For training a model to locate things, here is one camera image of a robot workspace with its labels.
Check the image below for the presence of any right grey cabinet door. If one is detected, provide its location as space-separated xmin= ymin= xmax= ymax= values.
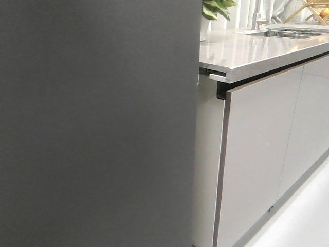
xmin=277 ymin=56 xmax=328 ymax=199

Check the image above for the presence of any orange fruit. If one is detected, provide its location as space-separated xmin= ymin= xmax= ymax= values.
xmin=320 ymin=8 xmax=329 ymax=18

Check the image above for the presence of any green potted plant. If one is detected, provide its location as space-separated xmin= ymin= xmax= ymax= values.
xmin=199 ymin=0 xmax=237 ymax=42

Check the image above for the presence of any grey fridge door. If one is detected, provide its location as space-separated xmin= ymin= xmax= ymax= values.
xmin=1 ymin=1 xmax=202 ymax=246

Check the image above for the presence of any left grey cabinet door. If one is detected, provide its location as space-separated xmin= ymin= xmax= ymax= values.
xmin=213 ymin=66 xmax=303 ymax=246

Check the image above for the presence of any stainless steel sink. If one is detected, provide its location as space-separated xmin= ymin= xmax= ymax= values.
xmin=241 ymin=27 xmax=328 ymax=39

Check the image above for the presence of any grey cabinet door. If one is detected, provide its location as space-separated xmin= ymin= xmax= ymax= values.
xmin=277 ymin=56 xmax=328 ymax=199
xmin=213 ymin=66 xmax=303 ymax=246

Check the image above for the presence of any wooden dish rack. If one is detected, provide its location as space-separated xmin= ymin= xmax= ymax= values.
xmin=283 ymin=0 xmax=328 ymax=25

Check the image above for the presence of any grey stone countertop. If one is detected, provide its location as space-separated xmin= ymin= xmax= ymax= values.
xmin=199 ymin=23 xmax=328 ymax=84

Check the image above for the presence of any steel kitchen faucet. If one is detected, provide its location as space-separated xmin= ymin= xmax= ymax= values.
xmin=251 ymin=0 xmax=273 ymax=30

